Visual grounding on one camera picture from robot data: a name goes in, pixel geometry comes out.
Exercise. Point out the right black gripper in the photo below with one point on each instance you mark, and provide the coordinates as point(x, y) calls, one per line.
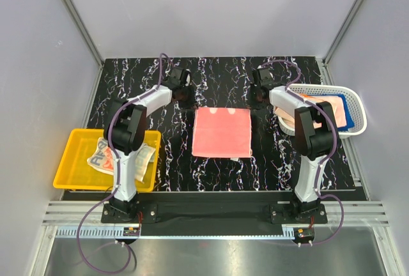
point(261, 105)

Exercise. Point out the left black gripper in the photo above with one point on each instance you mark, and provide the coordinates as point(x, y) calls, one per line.
point(191, 102)

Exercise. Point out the pink patterned towel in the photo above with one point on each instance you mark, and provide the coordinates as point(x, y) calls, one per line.
point(222, 133)

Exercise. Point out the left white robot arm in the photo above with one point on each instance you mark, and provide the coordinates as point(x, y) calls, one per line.
point(126, 130)

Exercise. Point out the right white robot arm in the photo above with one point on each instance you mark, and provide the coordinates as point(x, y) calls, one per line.
point(316, 136)

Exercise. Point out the white perforated plastic basket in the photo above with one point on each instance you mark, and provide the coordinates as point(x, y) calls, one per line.
point(354, 110)

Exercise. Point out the blue folded towel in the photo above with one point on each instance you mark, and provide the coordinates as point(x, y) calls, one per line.
point(347, 115)

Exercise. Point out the yellow plastic tray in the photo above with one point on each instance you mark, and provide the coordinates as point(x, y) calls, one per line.
point(74, 173)

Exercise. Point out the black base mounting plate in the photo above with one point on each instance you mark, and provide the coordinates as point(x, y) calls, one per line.
point(213, 214)

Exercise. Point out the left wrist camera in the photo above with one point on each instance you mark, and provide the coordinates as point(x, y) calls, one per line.
point(185, 77)

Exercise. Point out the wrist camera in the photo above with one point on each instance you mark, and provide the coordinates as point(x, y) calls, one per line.
point(185, 77)
point(271, 74)

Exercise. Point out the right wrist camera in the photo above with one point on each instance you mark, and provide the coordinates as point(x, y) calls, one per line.
point(271, 74)

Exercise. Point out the slotted white cable duct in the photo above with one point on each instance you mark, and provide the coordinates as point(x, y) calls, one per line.
point(98, 232)

